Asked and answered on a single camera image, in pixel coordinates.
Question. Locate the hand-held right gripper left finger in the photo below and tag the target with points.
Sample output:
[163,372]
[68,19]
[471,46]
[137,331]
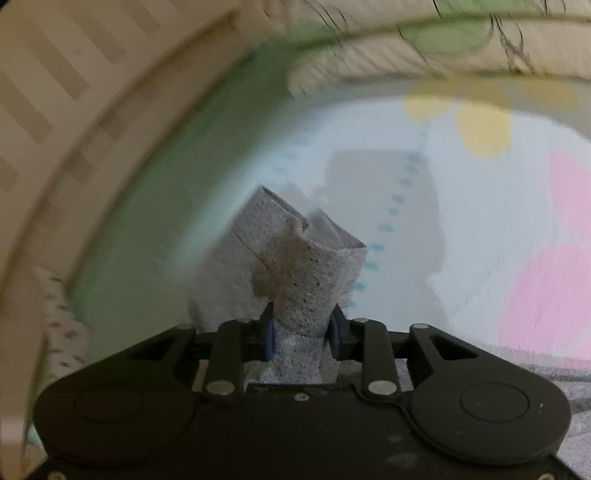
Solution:
[270,341]

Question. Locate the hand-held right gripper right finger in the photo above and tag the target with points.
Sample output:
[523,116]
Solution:
[335,339]

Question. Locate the grey pants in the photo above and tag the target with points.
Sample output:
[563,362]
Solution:
[304,281]

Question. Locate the pastel printed bed sheet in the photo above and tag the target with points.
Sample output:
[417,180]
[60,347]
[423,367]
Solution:
[485,207]

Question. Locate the white dotted cloth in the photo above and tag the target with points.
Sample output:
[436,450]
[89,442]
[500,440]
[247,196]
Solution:
[60,323]

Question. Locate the white pillow with green print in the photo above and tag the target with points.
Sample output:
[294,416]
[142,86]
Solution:
[415,50]

